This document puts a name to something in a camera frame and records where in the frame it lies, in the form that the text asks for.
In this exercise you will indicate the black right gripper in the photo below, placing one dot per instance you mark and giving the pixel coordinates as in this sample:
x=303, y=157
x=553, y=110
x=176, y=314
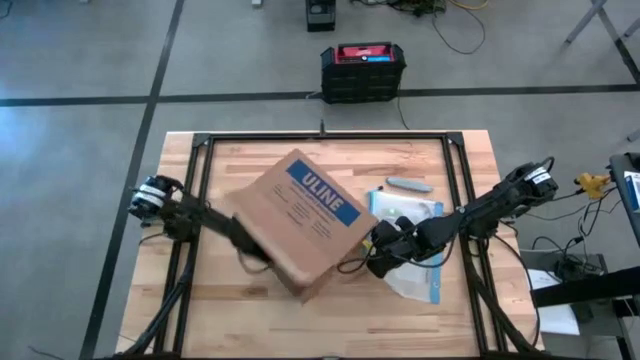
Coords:
x=390, y=245

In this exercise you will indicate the white mesh pouch blue trim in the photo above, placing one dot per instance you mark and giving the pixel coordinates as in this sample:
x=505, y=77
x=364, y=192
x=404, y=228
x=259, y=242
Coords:
x=425, y=280

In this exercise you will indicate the grey utility knife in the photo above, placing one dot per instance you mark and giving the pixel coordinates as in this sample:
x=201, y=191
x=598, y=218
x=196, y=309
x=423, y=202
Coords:
x=410, y=184

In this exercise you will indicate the brown cardboard box blue print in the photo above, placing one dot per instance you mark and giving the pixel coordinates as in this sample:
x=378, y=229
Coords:
x=300, y=225

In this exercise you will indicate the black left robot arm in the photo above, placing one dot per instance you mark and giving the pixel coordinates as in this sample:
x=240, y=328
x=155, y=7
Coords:
x=200, y=220

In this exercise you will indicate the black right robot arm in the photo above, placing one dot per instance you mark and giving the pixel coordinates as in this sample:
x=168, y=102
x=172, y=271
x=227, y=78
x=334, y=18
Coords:
x=480, y=215

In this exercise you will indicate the red and black tool case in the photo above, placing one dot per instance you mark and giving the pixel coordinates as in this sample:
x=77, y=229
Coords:
x=362, y=75

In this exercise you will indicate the white paper sheet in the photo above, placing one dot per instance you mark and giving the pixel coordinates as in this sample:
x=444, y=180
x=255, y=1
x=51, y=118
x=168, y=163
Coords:
x=557, y=320

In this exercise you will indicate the black power adapter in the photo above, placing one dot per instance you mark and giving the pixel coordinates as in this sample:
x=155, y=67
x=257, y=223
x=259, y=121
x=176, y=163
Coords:
x=575, y=267

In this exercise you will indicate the black bar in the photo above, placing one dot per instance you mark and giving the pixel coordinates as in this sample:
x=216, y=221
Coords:
x=585, y=287

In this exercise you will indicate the black floor box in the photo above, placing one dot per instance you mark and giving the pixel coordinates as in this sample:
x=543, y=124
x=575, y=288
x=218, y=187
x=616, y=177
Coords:
x=320, y=15

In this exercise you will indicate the dark side desk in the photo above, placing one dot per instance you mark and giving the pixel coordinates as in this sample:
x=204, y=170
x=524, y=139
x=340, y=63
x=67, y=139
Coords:
x=620, y=165

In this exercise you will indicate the blue and white box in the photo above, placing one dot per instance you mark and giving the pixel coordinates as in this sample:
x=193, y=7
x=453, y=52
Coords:
x=634, y=192

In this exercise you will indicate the grey table legs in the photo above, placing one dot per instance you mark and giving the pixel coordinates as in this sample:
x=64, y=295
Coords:
x=618, y=41

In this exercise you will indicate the black aluminium table frame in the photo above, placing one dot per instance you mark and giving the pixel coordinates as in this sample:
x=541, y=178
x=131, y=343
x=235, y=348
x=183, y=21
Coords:
x=380, y=135

